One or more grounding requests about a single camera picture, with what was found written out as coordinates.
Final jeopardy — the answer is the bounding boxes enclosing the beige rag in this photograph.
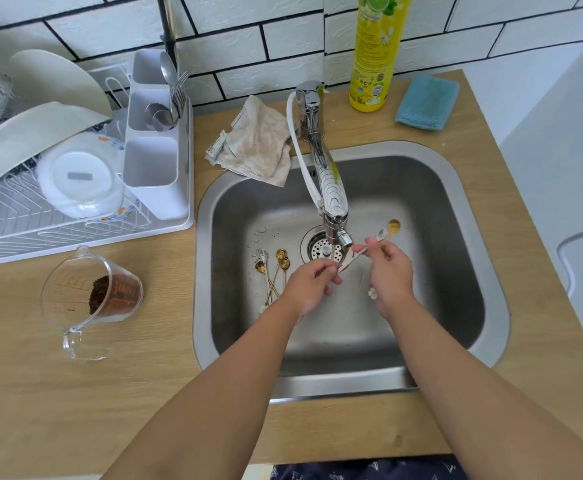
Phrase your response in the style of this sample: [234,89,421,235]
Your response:
[205,94,292,188]

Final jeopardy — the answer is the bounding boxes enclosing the brown coffee grounds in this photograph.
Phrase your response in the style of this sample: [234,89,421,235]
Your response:
[89,274,141,315]

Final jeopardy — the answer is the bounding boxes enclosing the blue sponge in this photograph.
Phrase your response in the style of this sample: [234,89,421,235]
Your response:
[395,73,460,131]

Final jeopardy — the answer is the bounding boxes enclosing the long silver spoon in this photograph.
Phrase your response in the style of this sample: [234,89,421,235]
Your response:
[337,227,390,273]

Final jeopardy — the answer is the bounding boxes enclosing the small silver spoon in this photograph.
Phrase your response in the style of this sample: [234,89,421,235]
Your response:
[259,249,271,308]

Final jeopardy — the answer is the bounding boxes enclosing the white dish rack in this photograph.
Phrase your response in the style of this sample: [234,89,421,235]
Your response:
[0,62,195,267]

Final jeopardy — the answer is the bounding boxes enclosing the person's left forearm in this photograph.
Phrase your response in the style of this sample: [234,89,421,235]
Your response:
[101,294,308,480]

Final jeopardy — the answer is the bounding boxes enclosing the steel fork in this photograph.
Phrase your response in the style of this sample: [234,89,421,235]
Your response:
[169,70,192,121]

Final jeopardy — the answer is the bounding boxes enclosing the person's left hand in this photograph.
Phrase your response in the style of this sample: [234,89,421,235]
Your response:
[280,257,345,318]

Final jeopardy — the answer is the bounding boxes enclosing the person's right forearm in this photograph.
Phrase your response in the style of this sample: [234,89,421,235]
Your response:
[386,297,583,480]

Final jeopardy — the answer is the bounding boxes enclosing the white cutlery holder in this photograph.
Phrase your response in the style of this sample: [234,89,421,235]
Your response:
[121,48,191,221]

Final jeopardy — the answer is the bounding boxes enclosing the white faucet hose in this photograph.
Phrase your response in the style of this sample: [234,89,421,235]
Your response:
[286,91,325,215]

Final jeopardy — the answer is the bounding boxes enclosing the white plate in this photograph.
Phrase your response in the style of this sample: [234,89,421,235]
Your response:
[9,48,115,115]

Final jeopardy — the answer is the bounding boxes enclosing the stainless steel sink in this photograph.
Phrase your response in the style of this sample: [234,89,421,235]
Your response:
[192,139,512,401]

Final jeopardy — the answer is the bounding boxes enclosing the yellow dish soap bottle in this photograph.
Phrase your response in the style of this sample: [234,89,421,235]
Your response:
[349,0,415,114]

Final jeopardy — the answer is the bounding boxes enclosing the steel ladle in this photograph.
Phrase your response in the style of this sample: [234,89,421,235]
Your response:
[143,103,176,133]

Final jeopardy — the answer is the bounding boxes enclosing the person's right hand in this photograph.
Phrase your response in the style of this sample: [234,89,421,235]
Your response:
[364,237,416,323]

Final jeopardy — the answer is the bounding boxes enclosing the steel sink drain strainer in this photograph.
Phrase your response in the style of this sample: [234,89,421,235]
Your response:
[300,224,345,265]

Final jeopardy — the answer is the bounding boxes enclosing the white floral print bowl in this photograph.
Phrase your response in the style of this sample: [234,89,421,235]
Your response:
[35,132,127,221]

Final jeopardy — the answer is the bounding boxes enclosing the navy patterned shorts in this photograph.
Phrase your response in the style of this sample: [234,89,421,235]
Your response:
[270,454,470,480]

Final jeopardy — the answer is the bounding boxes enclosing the chrome faucet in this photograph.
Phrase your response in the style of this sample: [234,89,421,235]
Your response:
[295,80,354,258]

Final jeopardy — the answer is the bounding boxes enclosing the clear measuring jug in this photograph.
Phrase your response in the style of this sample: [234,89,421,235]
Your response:
[40,245,145,361]

